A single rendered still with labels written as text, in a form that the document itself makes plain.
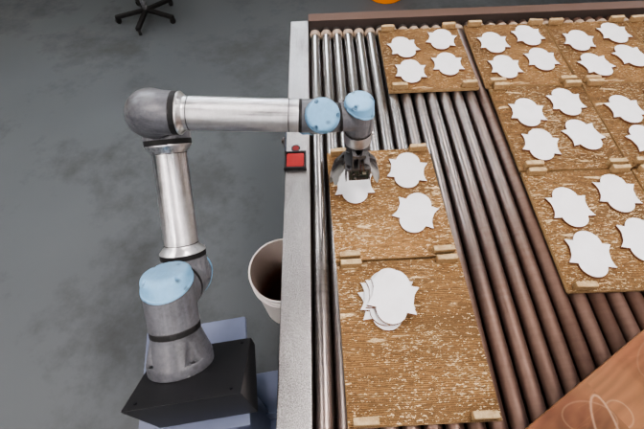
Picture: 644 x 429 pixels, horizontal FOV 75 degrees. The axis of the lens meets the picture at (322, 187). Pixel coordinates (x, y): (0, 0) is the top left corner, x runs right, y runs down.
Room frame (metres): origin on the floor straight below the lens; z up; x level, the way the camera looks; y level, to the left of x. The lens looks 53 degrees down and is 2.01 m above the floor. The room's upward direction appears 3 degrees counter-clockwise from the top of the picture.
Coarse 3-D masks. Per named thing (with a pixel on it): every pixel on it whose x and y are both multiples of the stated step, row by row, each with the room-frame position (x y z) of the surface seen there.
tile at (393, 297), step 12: (384, 276) 0.47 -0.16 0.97; (396, 276) 0.47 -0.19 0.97; (384, 288) 0.43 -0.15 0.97; (396, 288) 0.43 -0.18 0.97; (408, 288) 0.43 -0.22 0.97; (372, 300) 0.40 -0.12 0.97; (384, 300) 0.40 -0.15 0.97; (396, 300) 0.40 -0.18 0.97; (408, 300) 0.40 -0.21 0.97; (384, 312) 0.37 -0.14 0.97; (396, 312) 0.37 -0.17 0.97; (408, 312) 0.37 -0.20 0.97; (396, 324) 0.34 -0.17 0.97
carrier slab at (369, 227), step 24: (384, 168) 0.87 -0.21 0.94; (432, 168) 0.86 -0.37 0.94; (384, 192) 0.77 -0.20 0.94; (408, 192) 0.76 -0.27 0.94; (432, 192) 0.76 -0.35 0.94; (336, 216) 0.69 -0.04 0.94; (360, 216) 0.68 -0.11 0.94; (384, 216) 0.68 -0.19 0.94; (336, 240) 0.60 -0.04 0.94; (360, 240) 0.60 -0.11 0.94; (384, 240) 0.59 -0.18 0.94; (408, 240) 0.59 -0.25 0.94; (432, 240) 0.59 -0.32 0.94
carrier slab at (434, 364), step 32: (352, 288) 0.45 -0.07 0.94; (448, 288) 0.44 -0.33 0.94; (352, 320) 0.36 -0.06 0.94; (416, 320) 0.36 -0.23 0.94; (448, 320) 0.35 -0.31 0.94; (352, 352) 0.28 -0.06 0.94; (384, 352) 0.28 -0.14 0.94; (416, 352) 0.28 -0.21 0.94; (448, 352) 0.27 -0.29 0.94; (480, 352) 0.27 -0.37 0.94; (352, 384) 0.21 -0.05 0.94; (384, 384) 0.21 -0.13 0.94; (416, 384) 0.20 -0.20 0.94; (448, 384) 0.20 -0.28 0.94; (480, 384) 0.20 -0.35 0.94; (352, 416) 0.14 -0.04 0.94; (384, 416) 0.14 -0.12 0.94; (416, 416) 0.14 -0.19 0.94; (448, 416) 0.14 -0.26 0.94
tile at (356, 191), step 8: (344, 176) 0.83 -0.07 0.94; (344, 184) 0.80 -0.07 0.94; (352, 184) 0.80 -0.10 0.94; (360, 184) 0.80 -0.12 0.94; (368, 184) 0.80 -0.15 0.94; (336, 192) 0.77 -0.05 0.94; (344, 192) 0.77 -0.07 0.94; (352, 192) 0.77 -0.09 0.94; (360, 192) 0.76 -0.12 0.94; (368, 192) 0.76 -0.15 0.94; (352, 200) 0.74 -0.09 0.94; (360, 200) 0.74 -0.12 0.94
